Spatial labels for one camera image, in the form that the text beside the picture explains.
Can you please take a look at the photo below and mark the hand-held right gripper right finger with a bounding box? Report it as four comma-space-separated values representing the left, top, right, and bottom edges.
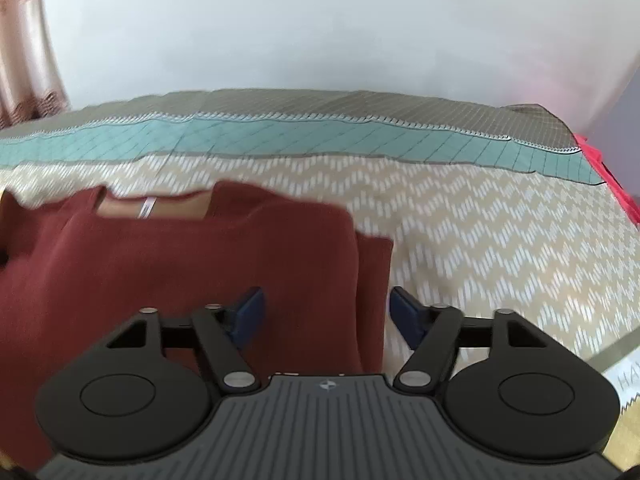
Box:
389, 286, 552, 393

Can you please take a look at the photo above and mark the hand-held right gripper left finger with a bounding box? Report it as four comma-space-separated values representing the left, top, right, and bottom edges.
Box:
104, 286, 265, 393

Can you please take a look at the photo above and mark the maroon sweater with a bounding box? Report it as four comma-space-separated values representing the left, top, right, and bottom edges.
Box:
0, 180, 396, 463

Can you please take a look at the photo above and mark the printed patterned blanket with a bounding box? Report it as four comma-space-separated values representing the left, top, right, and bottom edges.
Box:
0, 88, 640, 463

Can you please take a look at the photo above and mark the red cloth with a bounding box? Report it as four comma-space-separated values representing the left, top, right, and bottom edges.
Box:
571, 131, 640, 233

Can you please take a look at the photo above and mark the pink embroidered curtain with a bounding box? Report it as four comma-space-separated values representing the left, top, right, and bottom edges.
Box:
0, 0, 72, 130

